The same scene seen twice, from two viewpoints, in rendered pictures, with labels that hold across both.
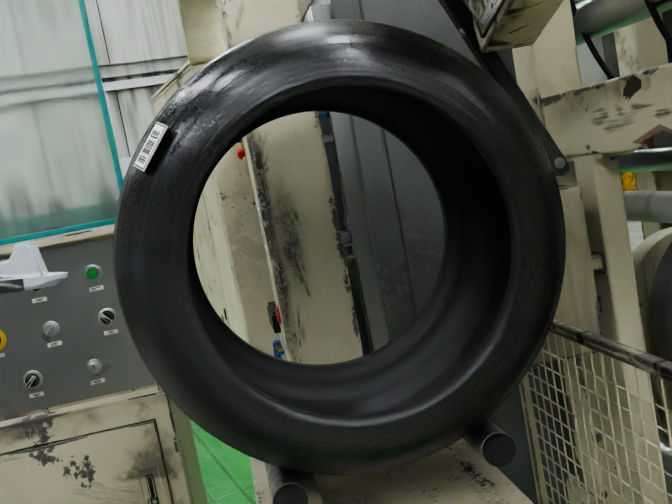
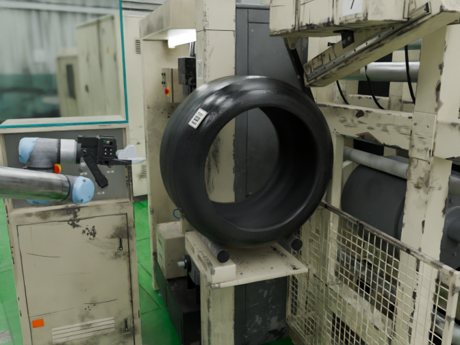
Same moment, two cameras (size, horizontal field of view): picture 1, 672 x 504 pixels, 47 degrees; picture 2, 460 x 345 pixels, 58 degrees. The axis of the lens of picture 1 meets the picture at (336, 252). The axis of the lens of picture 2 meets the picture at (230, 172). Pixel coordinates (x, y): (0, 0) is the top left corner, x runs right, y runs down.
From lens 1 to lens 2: 0.55 m
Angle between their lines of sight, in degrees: 14
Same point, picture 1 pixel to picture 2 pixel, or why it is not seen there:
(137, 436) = (118, 220)
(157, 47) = not seen: outside the picture
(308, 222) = (223, 143)
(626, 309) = (335, 194)
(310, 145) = not seen: hidden behind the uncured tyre
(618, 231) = (339, 163)
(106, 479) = (100, 237)
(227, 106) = (229, 108)
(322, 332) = (220, 188)
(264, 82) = (244, 100)
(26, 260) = (133, 152)
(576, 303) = not seen: hidden behind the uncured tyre
